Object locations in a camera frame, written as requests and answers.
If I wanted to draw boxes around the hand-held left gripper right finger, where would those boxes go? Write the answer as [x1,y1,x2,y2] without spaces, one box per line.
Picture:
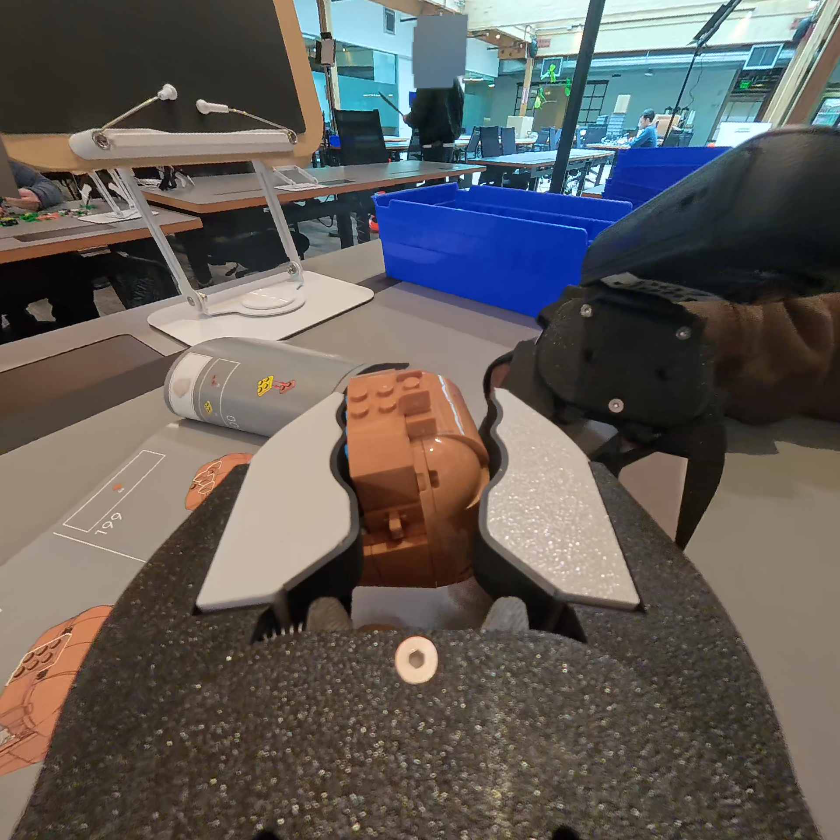
[474,387,642,629]

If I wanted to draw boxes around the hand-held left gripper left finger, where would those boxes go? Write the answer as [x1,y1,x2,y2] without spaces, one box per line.
[196,392,365,631]

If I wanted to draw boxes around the brown lego head model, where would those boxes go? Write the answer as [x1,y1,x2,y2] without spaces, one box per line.
[344,369,491,588]

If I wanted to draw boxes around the blue plastic parts bin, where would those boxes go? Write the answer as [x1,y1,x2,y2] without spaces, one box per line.
[374,197,589,319]

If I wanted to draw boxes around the person's right forearm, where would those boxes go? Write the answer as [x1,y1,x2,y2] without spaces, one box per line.
[682,292,840,424]

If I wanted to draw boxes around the lego instruction booklet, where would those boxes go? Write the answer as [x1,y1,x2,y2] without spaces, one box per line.
[0,336,409,782]

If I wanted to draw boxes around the stack of blue bins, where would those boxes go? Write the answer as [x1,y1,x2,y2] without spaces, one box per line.
[600,146,732,204]

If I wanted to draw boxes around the row of black office chairs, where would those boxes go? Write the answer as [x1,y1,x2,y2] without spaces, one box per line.
[459,125,559,158]

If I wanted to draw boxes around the white sign board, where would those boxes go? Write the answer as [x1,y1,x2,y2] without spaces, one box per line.
[712,121,773,148]

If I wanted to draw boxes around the black building column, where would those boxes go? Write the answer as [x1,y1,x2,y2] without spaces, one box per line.
[550,0,606,194]

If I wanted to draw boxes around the long brown desk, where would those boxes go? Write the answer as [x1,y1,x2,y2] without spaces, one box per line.
[141,161,488,214]

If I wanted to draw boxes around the black monitor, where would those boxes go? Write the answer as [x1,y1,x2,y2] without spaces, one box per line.
[331,108,389,166]

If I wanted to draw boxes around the wood-rimmed black board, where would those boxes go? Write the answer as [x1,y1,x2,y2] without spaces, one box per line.
[0,0,324,175]

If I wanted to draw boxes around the black desk cable cover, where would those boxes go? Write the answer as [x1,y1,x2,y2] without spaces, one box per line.
[0,333,166,454]

